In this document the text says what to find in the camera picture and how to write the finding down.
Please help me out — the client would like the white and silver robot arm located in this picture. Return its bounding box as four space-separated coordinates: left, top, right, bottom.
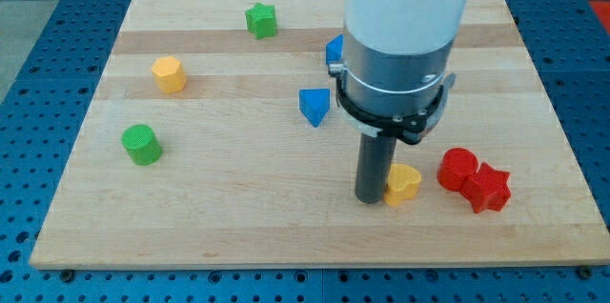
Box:
329 0 467 145

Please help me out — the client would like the blue triangle block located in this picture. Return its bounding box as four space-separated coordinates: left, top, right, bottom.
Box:
298 89 331 128

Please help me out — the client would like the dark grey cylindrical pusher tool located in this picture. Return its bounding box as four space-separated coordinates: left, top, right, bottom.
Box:
355 134 396 204

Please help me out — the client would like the wooden board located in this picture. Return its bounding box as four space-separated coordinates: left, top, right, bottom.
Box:
30 0 609 271

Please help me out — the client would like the blue cube block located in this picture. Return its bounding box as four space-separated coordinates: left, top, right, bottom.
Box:
325 34 343 65

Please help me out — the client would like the yellow heart block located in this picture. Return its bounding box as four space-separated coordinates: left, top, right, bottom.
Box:
383 163 422 207

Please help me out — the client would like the green star block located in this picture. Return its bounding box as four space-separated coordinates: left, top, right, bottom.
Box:
245 3 276 39

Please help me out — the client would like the yellow hexagon block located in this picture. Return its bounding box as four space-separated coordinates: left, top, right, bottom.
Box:
151 56 187 93

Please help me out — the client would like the red cylinder block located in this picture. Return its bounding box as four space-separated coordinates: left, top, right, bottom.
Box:
437 148 479 192

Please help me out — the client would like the green cylinder block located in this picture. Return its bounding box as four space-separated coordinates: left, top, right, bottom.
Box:
121 124 163 166

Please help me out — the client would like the red star block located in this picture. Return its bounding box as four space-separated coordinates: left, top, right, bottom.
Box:
459 163 511 213

